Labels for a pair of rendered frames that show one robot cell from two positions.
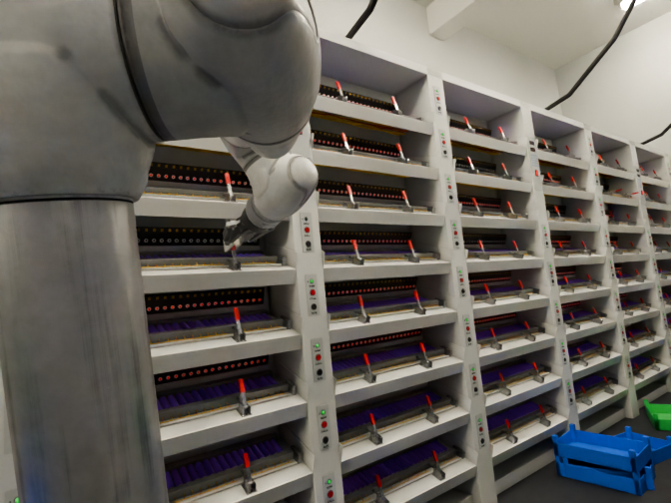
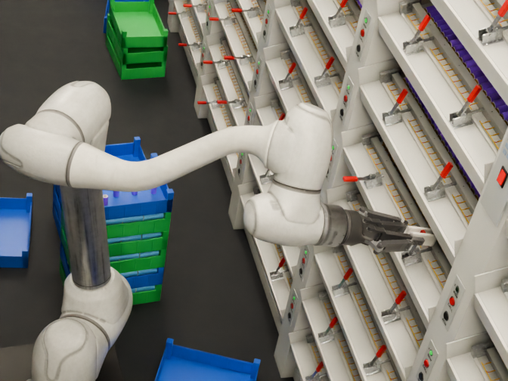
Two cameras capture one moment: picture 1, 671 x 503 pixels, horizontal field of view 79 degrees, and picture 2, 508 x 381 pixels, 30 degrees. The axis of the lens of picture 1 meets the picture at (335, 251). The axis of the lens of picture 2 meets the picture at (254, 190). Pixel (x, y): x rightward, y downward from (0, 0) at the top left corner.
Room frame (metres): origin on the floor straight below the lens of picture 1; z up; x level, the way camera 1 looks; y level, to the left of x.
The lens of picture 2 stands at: (1.17, -1.36, 2.34)
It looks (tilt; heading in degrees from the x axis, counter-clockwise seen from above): 39 degrees down; 105
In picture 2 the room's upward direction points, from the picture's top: 11 degrees clockwise
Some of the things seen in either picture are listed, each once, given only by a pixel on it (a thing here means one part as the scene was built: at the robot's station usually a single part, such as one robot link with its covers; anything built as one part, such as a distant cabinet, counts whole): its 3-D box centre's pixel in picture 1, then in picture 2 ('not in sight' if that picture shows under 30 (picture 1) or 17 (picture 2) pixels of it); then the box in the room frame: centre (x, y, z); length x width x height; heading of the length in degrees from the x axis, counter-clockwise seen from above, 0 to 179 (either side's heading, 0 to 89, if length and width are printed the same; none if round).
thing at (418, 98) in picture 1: (440, 277); not in sight; (1.72, -0.43, 0.88); 0.20 x 0.09 x 1.75; 36
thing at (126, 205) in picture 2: not in sight; (117, 187); (0.20, 0.69, 0.44); 0.30 x 0.20 x 0.08; 42
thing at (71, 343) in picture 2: not in sight; (66, 360); (0.41, 0.02, 0.44); 0.18 x 0.16 x 0.22; 95
